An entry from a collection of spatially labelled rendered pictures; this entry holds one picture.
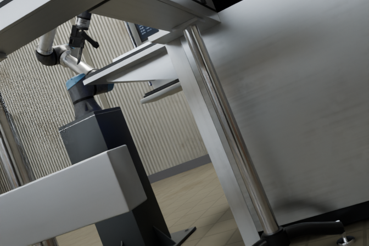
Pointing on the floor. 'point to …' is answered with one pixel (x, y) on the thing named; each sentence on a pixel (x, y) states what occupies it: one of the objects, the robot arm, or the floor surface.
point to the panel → (298, 89)
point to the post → (213, 143)
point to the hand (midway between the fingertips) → (78, 62)
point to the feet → (335, 228)
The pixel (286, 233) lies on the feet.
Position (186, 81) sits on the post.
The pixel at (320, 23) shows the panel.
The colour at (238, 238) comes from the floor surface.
